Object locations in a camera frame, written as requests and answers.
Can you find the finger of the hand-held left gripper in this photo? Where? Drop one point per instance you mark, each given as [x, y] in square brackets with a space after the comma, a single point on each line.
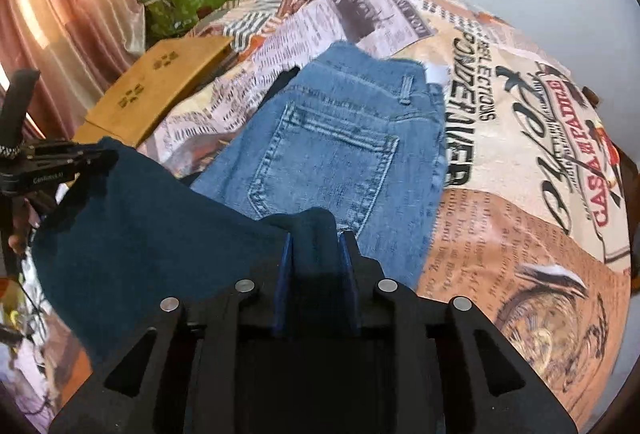
[60, 149]
[92, 164]

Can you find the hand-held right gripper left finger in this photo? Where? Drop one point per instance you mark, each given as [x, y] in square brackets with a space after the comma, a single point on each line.
[282, 289]

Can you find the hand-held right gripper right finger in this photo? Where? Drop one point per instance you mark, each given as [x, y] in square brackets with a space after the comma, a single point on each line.
[348, 284]

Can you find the dark teal knit pants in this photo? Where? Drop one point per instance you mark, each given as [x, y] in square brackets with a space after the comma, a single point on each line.
[150, 239]

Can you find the wooden bed post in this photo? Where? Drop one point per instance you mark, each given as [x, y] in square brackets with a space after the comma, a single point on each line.
[591, 97]

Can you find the person's left hand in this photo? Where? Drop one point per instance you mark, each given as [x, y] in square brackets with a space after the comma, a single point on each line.
[17, 234]

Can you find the blue denim jeans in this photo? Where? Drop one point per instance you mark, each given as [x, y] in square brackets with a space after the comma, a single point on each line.
[340, 139]

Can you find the printed blanket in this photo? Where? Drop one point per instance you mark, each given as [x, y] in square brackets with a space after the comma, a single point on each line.
[500, 214]

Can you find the reddish striped curtain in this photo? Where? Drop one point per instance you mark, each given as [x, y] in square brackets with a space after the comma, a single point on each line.
[60, 4]

